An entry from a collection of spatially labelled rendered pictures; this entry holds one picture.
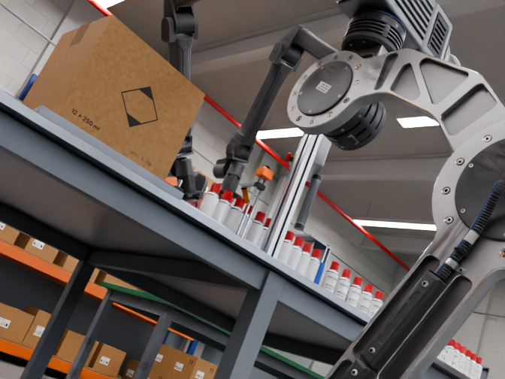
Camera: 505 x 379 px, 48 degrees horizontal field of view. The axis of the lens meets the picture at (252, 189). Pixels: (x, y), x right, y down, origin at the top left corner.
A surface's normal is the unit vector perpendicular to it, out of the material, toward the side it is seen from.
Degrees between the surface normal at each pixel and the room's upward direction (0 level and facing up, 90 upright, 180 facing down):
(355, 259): 90
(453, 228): 90
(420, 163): 90
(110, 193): 90
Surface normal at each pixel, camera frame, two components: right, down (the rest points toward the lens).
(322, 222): 0.69, 0.01
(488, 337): -0.63, -0.48
